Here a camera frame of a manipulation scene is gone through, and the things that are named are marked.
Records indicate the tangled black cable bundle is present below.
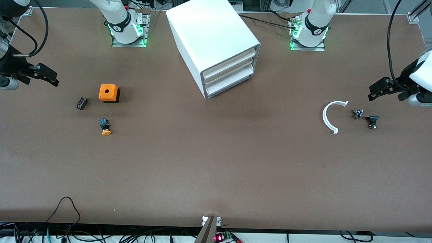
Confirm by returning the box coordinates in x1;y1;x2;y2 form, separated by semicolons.
0;221;203;243

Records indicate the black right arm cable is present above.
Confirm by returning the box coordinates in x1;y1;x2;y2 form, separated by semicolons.
0;0;49;57

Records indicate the white curved plastic arc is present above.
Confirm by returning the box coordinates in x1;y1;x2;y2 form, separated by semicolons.
322;100;349;135

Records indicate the orange box with hole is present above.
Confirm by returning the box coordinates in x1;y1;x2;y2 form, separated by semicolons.
99;84;120;104

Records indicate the coiled black cable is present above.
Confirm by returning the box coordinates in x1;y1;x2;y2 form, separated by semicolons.
339;231;373;243

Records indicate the black cable on table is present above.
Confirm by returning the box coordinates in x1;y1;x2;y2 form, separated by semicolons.
238;13;299;31

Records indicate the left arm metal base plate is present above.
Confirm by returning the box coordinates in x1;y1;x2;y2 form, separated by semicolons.
290;17;326;52

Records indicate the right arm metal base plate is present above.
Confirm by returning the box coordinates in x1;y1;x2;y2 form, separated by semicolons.
111;10;151;48

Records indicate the orange push button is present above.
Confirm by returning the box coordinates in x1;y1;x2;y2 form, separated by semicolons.
99;118;112;136

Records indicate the camera mount post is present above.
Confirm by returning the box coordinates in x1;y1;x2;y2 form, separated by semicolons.
194;216;221;243

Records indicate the circuit board with red display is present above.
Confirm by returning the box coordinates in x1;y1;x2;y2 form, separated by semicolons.
214;231;243;243

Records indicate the white drawer cabinet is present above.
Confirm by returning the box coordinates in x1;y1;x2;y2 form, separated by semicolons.
166;0;261;100

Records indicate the black push button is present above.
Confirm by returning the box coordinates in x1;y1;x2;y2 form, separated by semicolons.
366;115;381;130

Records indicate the looped black cable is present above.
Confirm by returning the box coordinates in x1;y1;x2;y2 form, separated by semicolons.
46;196;81;233

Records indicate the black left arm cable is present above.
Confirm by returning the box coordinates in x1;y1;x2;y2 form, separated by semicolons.
387;0;406;91

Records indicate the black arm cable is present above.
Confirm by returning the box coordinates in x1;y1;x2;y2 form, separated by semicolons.
0;0;49;57
387;0;406;91

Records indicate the white plastic drawer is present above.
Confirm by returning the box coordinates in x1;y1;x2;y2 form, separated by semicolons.
204;57;254;87
205;65;254;97
202;48;256;79

